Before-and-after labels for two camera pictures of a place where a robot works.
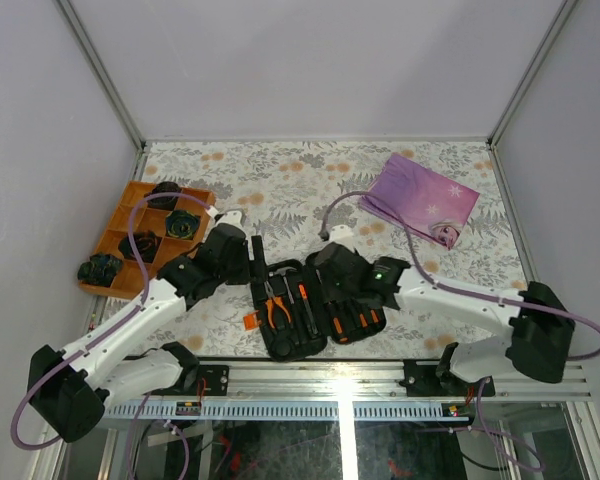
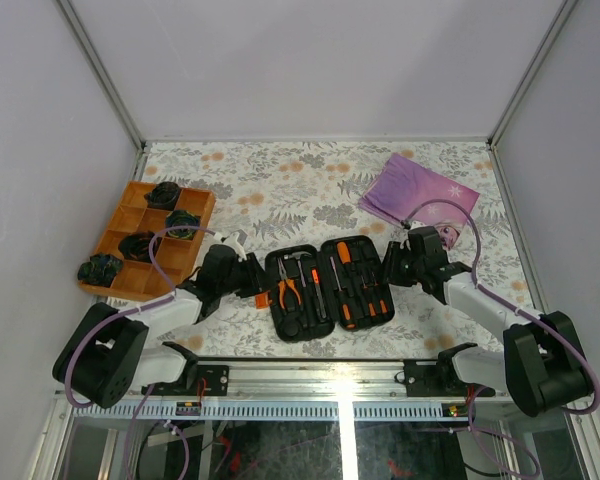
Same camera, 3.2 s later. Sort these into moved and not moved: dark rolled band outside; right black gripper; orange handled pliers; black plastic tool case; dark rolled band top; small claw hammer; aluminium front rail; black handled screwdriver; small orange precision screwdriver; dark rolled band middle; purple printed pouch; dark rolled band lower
Moved: small orange precision screwdriver; black handled screwdriver; right black gripper; black plastic tool case; small claw hammer; orange handled pliers
Not moved: purple printed pouch; dark rolled band outside; dark rolled band middle; dark rolled band top; dark rolled band lower; aluminium front rail
